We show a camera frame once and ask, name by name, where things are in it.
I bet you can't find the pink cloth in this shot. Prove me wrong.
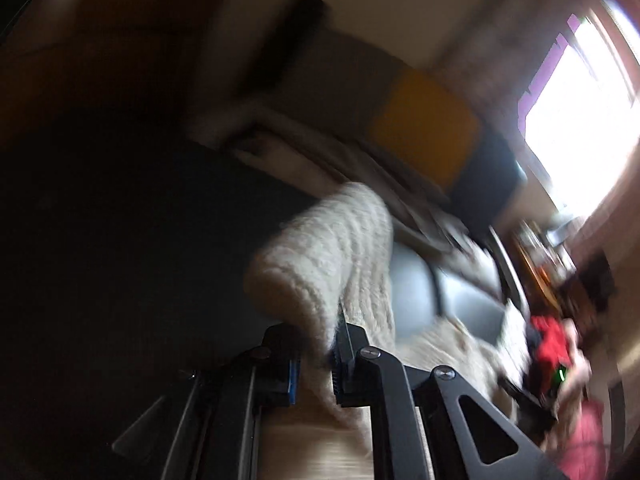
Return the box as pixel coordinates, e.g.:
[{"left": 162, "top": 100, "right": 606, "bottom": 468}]
[{"left": 560, "top": 395, "right": 608, "bottom": 480}]

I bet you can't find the cluttered wooden side table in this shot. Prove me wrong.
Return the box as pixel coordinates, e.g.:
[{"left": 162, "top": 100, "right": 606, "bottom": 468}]
[{"left": 515, "top": 220, "right": 576, "bottom": 301}]

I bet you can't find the grey yellow blue chair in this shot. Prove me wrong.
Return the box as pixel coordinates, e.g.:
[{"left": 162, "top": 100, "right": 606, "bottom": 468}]
[{"left": 270, "top": 25, "right": 531, "bottom": 311}]

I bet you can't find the cream knit sweater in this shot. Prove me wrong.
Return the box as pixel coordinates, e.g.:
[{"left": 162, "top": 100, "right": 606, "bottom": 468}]
[{"left": 245, "top": 182, "right": 536, "bottom": 480}]

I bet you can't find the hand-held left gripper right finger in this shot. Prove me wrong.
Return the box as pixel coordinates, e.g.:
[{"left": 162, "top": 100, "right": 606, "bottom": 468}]
[{"left": 330, "top": 305, "right": 571, "bottom": 480}]

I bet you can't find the grey cloth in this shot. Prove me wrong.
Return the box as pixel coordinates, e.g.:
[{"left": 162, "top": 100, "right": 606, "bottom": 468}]
[{"left": 190, "top": 100, "right": 471, "bottom": 251}]

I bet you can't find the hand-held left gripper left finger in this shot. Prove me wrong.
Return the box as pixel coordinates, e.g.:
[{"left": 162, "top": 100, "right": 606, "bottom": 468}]
[{"left": 112, "top": 324, "right": 301, "bottom": 480}]

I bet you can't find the wooden wardrobe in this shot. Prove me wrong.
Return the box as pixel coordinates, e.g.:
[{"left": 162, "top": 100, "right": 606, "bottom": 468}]
[{"left": 0, "top": 0, "right": 226, "bottom": 151}]

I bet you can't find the red cloth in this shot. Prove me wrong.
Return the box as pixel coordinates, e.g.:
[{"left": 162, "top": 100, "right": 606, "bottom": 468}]
[{"left": 530, "top": 315, "right": 573, "bottom": 366}]

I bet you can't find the patterned curtain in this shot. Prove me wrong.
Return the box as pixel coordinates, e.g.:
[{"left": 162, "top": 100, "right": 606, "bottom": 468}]
[{"left": 440, "top": 0, "right": 601, "bottom": 91}]

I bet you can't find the bright window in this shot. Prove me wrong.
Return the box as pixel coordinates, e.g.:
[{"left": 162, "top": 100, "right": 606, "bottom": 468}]
[{"left": 525, "top": 10, "right": 640, "bottom": 211}]

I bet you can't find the black upright post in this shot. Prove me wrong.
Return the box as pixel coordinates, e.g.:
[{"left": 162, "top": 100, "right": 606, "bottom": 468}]
[{"left": 265, "top": 0, "right": 331, "bottom": 86}]

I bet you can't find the black leather sofa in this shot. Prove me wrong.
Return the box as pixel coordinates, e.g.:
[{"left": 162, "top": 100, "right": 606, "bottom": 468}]
[{"left": 0, "top": 135, "right": 506, "bottom": 480}]

